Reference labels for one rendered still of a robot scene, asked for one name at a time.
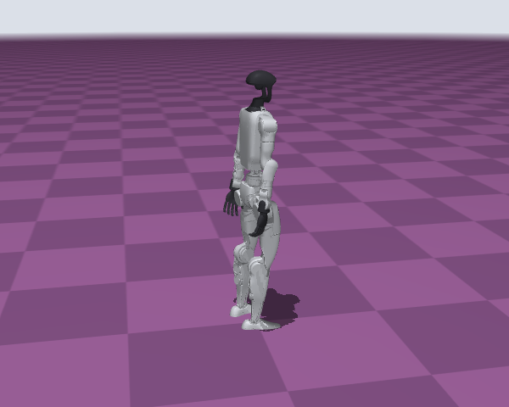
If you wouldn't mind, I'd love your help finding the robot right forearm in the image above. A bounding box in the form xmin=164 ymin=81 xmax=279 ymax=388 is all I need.
xmin=258 ymin=160 xmax=277 ymax=209

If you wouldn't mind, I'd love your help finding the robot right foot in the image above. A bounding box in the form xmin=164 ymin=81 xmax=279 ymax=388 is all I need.
xmin=241 ymin=318 xmax=281 ymax=330

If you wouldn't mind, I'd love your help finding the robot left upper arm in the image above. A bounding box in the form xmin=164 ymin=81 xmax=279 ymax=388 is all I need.
xmin=236 ymin=108 xmax=244 ymax=155

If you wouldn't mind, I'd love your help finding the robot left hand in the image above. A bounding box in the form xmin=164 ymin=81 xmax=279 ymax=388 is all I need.
xmin=223 ymin=179 xmax=244 ymax=216

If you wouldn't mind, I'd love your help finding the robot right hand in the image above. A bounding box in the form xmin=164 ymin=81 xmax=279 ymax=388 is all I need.
xmin=248 ymin=200 xmax=270 ymax=237

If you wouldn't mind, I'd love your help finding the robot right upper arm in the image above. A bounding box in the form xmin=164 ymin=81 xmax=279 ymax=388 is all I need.
xmin=258 ymin=115 xmax=277 ymax=170

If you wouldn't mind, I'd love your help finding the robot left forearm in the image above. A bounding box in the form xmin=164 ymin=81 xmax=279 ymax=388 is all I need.
xmin=232 ymin=150 xmax=245 ymax=188

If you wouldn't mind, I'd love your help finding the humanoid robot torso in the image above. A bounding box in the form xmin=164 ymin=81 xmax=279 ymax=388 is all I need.
xmin=239 ymin=106 xmax=274 ymax=208

